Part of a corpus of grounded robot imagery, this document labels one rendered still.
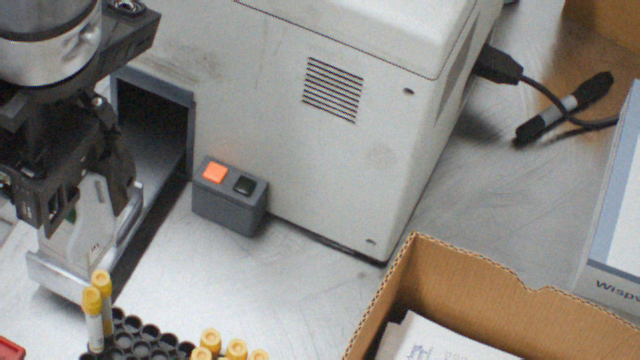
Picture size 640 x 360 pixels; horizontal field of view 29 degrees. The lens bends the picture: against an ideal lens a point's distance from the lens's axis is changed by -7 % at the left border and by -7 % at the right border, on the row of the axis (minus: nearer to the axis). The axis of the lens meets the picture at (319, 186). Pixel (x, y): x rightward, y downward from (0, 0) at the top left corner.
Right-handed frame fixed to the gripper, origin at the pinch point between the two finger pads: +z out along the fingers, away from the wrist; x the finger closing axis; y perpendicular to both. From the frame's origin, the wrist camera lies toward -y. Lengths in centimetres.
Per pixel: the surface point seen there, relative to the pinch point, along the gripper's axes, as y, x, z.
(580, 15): -59, 22, 21
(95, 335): 0.8, 1.3, 16.5
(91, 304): 0.8, 1.4, 11.2
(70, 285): -2.3, -3.2, 17.3
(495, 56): -43.3, 16.7, 16.1
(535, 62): -51, 20, 22
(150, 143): -18.6, -5.5, 18.1
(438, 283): -15.9, 22.9, 12.5
